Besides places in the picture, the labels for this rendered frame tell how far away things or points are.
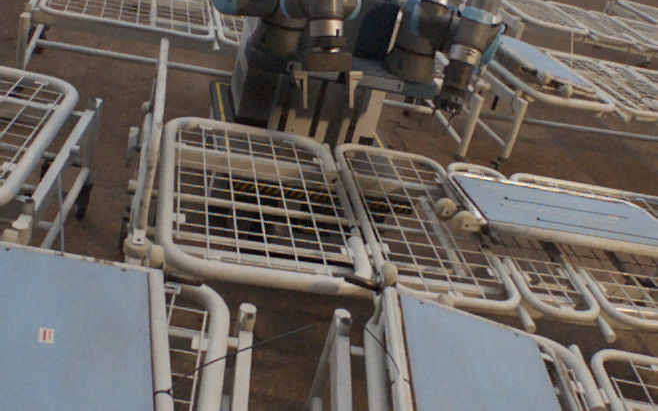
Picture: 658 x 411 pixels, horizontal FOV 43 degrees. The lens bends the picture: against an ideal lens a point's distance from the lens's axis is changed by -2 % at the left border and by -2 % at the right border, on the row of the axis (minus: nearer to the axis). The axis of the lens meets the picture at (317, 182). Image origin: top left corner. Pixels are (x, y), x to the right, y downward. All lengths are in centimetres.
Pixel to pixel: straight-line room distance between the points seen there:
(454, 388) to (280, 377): 92
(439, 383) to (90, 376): 64
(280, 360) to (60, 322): 108
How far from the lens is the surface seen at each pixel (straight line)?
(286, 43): 276
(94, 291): 170
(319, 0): 231
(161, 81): 214
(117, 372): 152
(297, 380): 249
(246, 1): 264
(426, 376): 164
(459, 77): 242
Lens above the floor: 152
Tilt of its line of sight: 24 degrees down
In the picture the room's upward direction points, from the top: 15 degrees clockwise
